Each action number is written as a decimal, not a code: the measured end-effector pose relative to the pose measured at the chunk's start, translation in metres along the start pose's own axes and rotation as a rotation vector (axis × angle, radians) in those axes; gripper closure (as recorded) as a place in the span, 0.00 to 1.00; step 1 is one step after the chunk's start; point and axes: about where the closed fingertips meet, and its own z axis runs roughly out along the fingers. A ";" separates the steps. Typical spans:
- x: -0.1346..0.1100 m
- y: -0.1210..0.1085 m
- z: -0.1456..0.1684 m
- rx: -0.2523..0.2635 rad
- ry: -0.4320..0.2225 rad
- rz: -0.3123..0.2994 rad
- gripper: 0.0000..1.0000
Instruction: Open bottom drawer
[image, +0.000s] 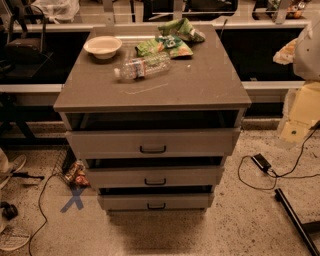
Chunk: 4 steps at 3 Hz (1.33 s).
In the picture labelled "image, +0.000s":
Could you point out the black chair left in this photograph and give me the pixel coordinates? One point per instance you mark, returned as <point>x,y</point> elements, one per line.
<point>26,57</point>

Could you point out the green chip bag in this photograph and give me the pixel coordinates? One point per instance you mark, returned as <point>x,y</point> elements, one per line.
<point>172,45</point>
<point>183,29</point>

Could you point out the grey drawer cabinet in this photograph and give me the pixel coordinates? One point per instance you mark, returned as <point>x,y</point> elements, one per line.
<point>202,92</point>

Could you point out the black caster wheel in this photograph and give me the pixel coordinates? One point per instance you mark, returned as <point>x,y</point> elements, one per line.
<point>9,211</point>

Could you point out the clear plastic water bottle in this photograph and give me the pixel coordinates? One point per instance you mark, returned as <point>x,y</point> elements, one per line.
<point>140,67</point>

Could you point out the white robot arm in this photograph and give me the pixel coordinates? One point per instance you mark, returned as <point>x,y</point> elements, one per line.
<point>306,62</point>

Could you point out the grey drawer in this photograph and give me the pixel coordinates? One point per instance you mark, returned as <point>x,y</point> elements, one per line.
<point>153,176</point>
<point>155,201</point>
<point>152,143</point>

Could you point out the black power adapter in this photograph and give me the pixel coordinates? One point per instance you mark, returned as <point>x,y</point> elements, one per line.
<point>261,162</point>

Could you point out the white paper bowl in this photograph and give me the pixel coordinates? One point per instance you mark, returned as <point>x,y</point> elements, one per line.
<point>103,47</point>

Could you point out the green chip bag rear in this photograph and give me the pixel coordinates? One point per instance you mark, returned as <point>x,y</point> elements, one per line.
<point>183,29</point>

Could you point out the white sneaker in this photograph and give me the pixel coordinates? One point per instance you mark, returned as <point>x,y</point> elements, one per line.
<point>7,167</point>
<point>13,238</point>

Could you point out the white sneaker upper left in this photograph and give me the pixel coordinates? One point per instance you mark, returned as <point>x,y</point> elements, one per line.
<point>7,167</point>

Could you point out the black metal floor bar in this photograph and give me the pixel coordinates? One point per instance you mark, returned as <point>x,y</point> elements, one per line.
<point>304,229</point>

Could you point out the white sneaker bottom left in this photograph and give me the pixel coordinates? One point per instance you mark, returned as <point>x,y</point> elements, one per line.
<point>13,238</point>

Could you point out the blue tape cross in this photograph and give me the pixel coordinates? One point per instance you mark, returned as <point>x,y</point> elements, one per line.
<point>74,200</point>

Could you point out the green chip bag front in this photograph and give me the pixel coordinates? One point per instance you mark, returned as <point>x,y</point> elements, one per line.
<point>172,45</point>

